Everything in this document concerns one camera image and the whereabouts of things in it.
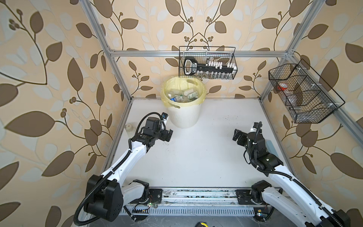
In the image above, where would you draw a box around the clear bottle green neck band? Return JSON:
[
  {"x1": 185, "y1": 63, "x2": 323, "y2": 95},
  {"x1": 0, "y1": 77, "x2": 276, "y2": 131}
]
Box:
[{"x1": 183, "y1": 89, "x2": 199, "y2": 100}]

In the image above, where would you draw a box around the clear bottle blue label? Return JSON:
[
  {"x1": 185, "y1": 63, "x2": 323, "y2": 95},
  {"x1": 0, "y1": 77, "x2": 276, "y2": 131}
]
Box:
[{"x1": 171, "y1": 96, "x2": 191, "y2": 103}]

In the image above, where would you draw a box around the clear bottle green white label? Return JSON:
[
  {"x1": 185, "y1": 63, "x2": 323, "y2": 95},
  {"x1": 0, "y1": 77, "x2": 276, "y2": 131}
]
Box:
[{"x1": 166, "y1": 89, "x2": 183, "y2": 99}]

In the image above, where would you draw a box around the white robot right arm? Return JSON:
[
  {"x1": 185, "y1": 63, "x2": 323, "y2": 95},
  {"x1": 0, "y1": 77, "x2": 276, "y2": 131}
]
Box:
[{"x1": 233, "y1": 123, "x2": 351, "y2": 227}]

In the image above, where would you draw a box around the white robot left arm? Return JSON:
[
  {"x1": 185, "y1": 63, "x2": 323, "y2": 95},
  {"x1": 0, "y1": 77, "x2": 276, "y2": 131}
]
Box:
[{"x1": 73, "y1": 112, "x2": 173, "y2": 226}]

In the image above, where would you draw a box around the white ribbed trash bin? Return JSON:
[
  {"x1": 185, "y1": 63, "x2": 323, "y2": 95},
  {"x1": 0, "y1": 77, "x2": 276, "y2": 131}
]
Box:
[{"x1": 165, "y1": 103, "x2": 202, "y2": 129}]

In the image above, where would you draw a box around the yellow plastic bin liner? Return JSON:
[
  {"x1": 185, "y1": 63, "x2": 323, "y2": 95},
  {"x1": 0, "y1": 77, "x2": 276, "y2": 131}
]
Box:
[{"x1": 160, "y1": 77, "x2": 207, "y2": 106}]

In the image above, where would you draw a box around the light blue grey case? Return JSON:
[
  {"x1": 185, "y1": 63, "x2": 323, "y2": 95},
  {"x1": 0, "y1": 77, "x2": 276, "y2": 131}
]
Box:
[{"x1": 266, "y1": 140, "x2": 279, "y2": 157}]

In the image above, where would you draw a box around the red cap item in basket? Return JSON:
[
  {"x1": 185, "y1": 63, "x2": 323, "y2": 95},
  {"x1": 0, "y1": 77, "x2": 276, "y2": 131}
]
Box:
[{"x1": 277, "y1": 83, "x2": 288, "y2": 91}]

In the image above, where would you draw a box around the black white tool in basket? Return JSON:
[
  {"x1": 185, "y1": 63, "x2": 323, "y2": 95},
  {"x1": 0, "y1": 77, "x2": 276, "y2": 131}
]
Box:
[{"x1": 181, "y1": 57, "x2": 238, "y2": 76}]

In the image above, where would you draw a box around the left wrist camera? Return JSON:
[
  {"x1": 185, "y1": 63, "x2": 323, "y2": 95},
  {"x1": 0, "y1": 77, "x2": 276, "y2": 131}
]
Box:
[{"x1": 161, "y1": 112, "x2": 168, "y2": 124}]

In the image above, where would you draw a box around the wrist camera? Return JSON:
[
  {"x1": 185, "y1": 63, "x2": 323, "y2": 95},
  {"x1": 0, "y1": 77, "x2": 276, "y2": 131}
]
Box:
[
  {"x1": 250, "y1": 122, "x2": 262, "y2": 133},
  {"x1": 161, "y1": 112, "x2": 168, "y2": 124}
]

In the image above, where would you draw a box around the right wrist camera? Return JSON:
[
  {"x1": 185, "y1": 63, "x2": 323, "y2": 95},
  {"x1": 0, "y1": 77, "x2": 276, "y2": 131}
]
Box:
[{"x1": 250, "y1": 122, "x2": 262, "y2": 133}]

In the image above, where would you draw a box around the metal base rail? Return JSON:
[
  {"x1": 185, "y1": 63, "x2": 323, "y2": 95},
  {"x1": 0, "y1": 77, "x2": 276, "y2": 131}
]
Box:
[{"x1": 126, "y1": 187, "x2": 272, "y2": 217}]

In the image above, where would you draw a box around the black wire basket right wall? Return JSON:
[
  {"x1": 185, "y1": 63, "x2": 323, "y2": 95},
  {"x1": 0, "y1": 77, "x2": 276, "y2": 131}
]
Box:
[{"x1": 268, "y1": 59, "x2": 346, "y2": 124}]

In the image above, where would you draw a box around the black wire basket wall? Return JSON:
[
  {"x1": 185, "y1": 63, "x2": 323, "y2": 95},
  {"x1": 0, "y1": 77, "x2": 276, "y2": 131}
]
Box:
[
  {"x1": 179, "y1": 45, "x2": 238, "y2": 80},
  {"x1": 268, "y1": 59, "x2": 346, "y2": 124}
]

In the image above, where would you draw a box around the black wire basket back wall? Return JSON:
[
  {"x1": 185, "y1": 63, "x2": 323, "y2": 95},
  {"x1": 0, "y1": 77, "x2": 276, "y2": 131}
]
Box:
[{"x1": 179, "y1": 45, "x2": 238, "y2": 80}]

